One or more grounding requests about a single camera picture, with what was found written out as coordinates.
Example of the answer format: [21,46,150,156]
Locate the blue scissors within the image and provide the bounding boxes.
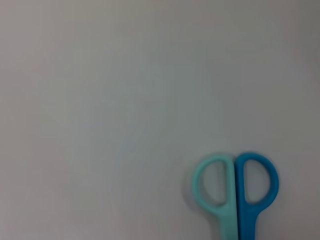
[191,151,280,240]

